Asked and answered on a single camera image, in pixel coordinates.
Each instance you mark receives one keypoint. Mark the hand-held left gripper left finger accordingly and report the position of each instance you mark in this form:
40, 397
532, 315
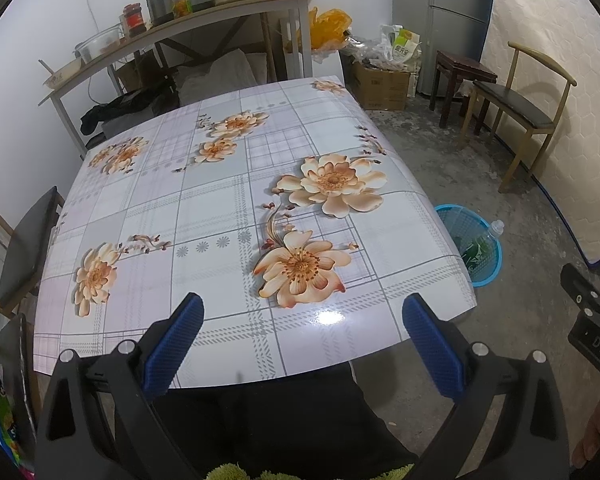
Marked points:
177, 345

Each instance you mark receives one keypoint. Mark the white quilted mattress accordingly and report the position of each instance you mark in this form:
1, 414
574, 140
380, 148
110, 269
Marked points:
570, 85

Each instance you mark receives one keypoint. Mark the floral tablecloth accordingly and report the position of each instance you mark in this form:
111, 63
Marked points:
205, 210

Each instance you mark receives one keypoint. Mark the clear plastic bags heap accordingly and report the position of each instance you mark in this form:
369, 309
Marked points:
367, 50

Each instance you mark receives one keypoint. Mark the floral ceramic bowl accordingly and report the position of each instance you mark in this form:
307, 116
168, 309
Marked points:
62, 75

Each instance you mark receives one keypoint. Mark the wooden chair dark seat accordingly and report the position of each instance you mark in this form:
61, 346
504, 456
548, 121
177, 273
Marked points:
27, 245
515, 100
15, 360

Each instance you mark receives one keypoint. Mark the grey side table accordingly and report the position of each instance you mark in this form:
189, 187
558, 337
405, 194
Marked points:
296, 45

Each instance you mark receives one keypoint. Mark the person's right hand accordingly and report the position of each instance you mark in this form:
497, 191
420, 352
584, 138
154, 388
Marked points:
595, 435

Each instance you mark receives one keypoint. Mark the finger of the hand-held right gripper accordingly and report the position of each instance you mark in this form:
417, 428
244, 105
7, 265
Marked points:
580, 285

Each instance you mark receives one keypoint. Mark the cardboard box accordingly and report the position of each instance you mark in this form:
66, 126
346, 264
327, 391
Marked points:
380, 87
130, 75

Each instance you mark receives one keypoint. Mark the dark wooden stool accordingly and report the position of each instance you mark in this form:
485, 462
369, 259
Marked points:
462, 65

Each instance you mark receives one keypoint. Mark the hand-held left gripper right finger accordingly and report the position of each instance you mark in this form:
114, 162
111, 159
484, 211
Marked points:
432, 350

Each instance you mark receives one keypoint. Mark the yellow plastic bag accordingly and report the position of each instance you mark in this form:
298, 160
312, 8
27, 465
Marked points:
330, 27

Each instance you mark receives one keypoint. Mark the green plastic bottle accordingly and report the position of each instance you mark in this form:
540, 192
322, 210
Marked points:
475, 250

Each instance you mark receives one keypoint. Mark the white sack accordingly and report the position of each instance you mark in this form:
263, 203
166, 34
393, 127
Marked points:
220, 75

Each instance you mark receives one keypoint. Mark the red sauce jar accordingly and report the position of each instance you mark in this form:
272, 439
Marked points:
134, 22

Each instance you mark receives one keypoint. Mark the black cloth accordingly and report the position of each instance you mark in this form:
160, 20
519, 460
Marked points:
125, 105

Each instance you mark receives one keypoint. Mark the glass bowl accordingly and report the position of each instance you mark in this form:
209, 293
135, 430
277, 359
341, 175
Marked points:
97, 42

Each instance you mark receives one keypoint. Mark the white green printed bag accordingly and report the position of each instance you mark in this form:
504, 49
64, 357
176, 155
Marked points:
406, 42

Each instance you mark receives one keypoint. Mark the blue plastic basket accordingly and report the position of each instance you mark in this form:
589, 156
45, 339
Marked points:
492, 265

